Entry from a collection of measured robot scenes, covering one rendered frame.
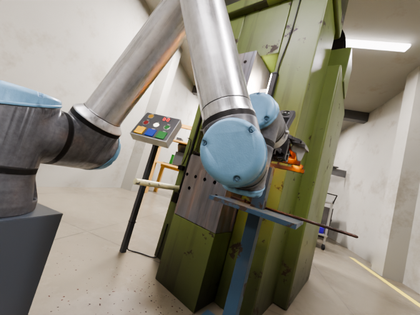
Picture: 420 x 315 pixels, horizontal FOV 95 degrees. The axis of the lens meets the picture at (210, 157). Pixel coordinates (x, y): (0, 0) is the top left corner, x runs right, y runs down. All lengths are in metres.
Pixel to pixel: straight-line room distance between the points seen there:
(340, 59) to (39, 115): 2.31
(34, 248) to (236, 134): 0.54
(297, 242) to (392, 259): 3.00
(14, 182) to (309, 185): 1.63
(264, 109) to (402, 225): 4.30
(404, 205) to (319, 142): 3.02
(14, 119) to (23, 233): 0.24
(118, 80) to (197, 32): 0.32
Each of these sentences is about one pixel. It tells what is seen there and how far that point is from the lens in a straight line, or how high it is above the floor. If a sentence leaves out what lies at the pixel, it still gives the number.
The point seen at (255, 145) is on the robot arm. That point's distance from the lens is 0.25.
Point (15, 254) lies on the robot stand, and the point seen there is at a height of 0.52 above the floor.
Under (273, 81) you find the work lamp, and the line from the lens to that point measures 1.55.
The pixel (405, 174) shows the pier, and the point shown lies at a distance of 4.66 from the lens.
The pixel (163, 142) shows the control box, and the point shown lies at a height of 0.95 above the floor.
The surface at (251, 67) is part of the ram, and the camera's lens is 1.56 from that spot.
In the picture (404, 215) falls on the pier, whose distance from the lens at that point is 4.61.
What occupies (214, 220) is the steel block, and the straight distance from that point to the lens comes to 1.25.
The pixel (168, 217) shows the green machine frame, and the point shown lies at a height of 0.35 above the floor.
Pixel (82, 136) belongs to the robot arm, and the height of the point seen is 0.80.
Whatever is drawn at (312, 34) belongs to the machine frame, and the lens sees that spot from 1.73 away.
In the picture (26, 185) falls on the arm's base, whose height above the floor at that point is 0.66.
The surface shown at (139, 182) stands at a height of 0.62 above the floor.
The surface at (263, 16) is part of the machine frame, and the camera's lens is 2.06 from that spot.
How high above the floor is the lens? 0.79
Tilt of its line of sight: 6 degrees up
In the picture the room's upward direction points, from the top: 16 degrees clockwise
